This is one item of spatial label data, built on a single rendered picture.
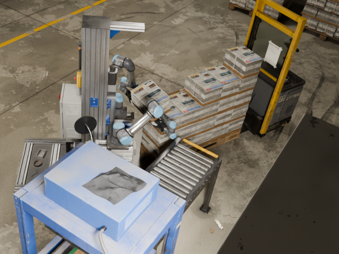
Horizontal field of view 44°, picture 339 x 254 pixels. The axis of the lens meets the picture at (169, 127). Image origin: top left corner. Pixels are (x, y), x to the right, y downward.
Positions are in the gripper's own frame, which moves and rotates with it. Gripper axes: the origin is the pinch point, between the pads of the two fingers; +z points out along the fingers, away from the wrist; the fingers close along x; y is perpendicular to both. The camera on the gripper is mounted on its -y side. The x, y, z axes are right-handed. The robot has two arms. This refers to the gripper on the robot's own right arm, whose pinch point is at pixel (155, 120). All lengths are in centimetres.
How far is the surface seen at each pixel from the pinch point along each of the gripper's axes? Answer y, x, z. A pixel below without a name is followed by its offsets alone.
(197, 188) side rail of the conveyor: 5, 24, -103
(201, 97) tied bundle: -8, -65, -2
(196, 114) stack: -26, -53, -7
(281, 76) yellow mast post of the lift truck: -28, -176, -30
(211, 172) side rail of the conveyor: -3, -2, -94
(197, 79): 2, -75, 15
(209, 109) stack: -30, -72, -8
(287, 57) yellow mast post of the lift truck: -2, -184, -29
